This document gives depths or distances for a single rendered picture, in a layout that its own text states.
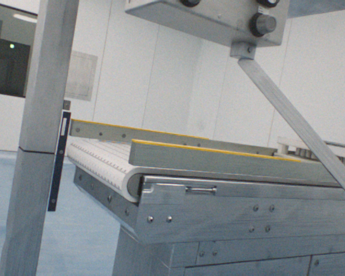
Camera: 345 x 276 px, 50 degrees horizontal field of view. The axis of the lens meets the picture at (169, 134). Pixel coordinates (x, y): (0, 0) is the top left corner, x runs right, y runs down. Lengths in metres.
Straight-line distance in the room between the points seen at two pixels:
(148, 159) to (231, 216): 0.19
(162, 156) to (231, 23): 0.20
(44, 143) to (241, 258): 0.43
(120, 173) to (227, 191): 0.18
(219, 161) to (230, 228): 0.12
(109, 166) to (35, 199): 0.25
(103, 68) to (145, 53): 0.76
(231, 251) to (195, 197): 0.18
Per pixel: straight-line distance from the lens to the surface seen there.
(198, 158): 0.55
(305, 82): 4.84
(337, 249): 0.97
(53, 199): 0.77
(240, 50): 0.60
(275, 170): 0.67
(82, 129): 0.75
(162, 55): 6.24
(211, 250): 0.68
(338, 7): 1.06
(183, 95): 6.45
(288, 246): 0.83
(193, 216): 0.58
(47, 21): 0.75
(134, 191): 0.52
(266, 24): 0.54
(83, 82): 5.67
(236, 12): 0.54
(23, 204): 0.77
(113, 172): 0.54
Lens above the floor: 0.99
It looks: 3 degrees down
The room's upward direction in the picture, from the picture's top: 10 degrees clockwise
